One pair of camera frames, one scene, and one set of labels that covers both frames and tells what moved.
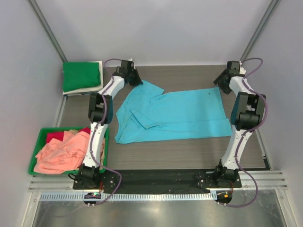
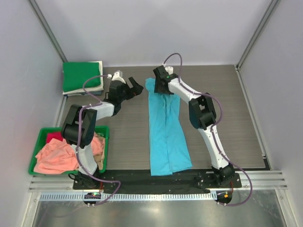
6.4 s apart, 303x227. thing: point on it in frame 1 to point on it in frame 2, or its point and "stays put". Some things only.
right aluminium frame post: [260, 30] stays put
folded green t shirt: [76, 75] stays put
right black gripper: [218, 81] to [158, 89]
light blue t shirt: [148, 115] to [168, 148]
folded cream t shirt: [91, 88] stays put
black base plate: [159, 181] stays put
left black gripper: [138, 81] to [131, 93]
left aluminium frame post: [48, 30] stays put
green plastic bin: [42, 137] stays put
